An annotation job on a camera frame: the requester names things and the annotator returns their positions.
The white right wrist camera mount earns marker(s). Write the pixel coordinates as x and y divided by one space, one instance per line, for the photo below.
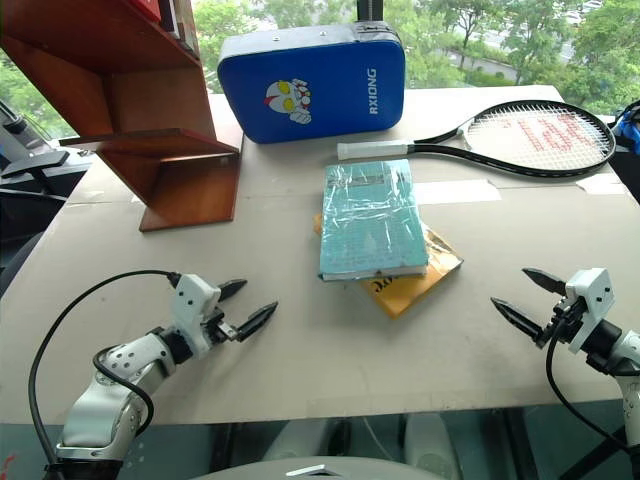
595 290

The large white tape strip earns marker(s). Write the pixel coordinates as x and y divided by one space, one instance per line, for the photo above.
457 192

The grey rounded robot torso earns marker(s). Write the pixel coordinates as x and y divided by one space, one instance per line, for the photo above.
310 470

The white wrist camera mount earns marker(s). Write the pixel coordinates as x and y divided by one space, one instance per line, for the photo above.
595 290
191 300

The blue kick pad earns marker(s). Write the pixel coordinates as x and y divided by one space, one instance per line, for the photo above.
310 85

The black tennis racket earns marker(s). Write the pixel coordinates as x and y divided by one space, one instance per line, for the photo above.
550 130

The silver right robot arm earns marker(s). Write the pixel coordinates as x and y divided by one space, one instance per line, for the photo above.
631 352

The yellow book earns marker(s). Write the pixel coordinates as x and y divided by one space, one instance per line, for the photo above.
410 290

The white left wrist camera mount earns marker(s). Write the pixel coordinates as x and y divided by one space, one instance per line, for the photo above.
191 300

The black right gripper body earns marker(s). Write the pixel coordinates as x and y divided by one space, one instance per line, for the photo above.
567 315

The blue object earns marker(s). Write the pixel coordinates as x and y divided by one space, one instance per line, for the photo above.
629 125

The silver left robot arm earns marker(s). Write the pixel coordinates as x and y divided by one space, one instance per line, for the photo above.
115 361

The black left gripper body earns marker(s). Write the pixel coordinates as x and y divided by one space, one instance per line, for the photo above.
218 330

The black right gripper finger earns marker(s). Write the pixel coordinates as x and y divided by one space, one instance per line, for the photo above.
520 320
547 282

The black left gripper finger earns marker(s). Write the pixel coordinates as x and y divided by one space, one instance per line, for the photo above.
232 287
257 320

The teal plastic-wrapped book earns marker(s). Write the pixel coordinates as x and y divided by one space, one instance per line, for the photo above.
370 220

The black window post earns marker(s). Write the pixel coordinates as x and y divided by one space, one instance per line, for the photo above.
369 11

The brown wooden shelf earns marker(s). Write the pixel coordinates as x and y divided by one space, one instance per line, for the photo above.
150 100

